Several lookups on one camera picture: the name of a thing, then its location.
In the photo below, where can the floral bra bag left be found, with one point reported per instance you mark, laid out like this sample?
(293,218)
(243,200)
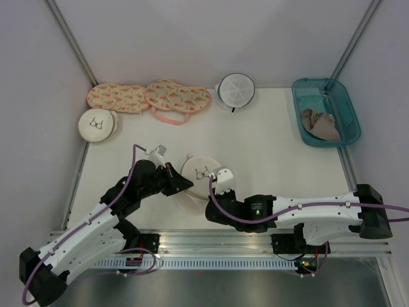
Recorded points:
(118,98)

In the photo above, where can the right frame post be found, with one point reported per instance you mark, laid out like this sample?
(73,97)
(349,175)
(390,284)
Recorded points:
(370,12)

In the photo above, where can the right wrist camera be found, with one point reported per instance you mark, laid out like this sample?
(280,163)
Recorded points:
(222,180)

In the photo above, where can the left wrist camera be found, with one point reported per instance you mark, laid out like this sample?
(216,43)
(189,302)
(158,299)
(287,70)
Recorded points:
(156,155)

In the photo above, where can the white slotted cable duct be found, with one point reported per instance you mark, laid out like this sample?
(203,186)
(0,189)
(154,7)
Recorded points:
(199,263)

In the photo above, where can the white mesh laundry bag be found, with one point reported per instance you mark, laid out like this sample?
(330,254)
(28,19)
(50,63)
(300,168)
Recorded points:
(235,91)

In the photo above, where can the beige round laundry bag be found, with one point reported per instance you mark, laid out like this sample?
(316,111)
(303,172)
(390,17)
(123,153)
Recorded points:
(197,169)

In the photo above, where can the frame post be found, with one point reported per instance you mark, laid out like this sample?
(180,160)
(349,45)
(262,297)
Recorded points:
(370,12)
(73,44)

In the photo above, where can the left frame post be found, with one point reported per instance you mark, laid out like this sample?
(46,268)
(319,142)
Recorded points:
(73,44)

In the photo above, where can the beige bra in bin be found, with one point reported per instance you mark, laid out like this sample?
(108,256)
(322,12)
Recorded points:
(320,125)

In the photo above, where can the teal plastic bin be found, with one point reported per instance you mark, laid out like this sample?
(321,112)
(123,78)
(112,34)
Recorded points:
(326,96)

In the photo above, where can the beige glasses-print laundry bag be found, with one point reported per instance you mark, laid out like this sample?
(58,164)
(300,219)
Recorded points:
(97,125)

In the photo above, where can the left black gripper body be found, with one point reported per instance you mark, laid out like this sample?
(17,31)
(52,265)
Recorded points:
(160,182)

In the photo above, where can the aluminium mounting rail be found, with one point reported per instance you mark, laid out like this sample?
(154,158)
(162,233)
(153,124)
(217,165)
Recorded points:
(184,243)

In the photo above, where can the floral bra bag pink handle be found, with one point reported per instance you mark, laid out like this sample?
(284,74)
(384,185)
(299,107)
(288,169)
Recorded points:
(168,96)

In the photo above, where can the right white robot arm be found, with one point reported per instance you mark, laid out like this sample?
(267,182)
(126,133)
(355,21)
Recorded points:
(314,221)

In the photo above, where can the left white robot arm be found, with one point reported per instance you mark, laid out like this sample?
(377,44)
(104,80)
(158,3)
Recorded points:
(46,272)

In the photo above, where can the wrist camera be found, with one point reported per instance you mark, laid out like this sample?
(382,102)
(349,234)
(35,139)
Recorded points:
(156,155)
(222,180)

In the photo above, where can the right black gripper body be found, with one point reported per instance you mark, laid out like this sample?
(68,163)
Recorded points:
(229,196)

